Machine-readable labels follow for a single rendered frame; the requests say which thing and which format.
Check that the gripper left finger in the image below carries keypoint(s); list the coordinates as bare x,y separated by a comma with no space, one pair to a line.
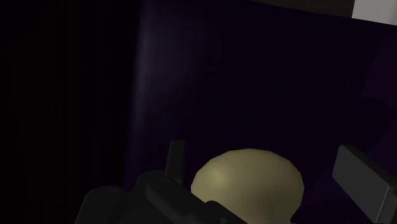
161,198

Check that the dark purple sofa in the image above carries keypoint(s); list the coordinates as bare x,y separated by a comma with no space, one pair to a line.
235,86

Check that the pale yellow round object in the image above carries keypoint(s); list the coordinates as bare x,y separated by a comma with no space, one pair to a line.
251,183

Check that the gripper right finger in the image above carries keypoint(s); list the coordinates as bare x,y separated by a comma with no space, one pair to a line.
363,183

